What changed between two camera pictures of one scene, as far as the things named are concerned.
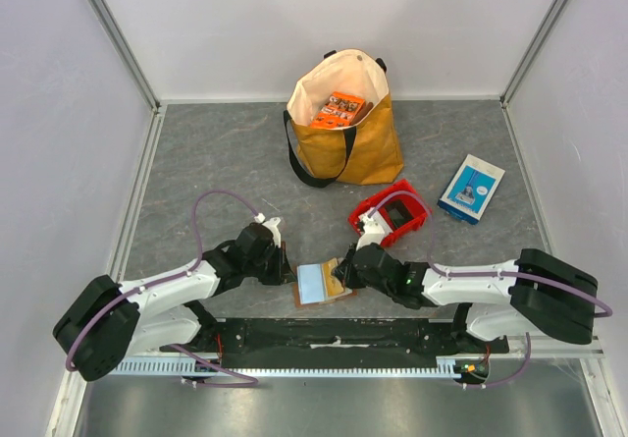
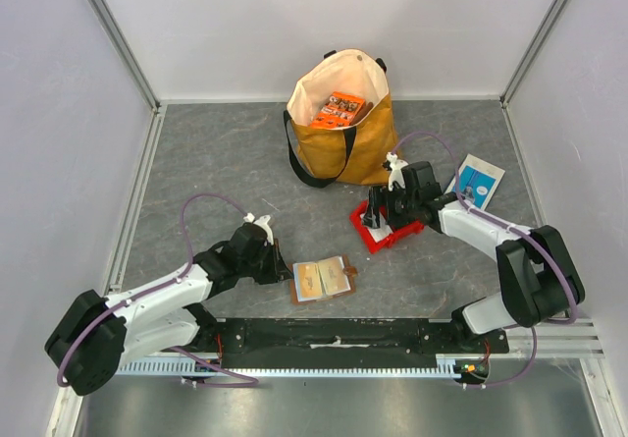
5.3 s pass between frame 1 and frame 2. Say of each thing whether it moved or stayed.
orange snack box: stayed
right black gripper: moved
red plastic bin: moved
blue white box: stayed
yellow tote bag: stayed
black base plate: stayed
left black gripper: stayed
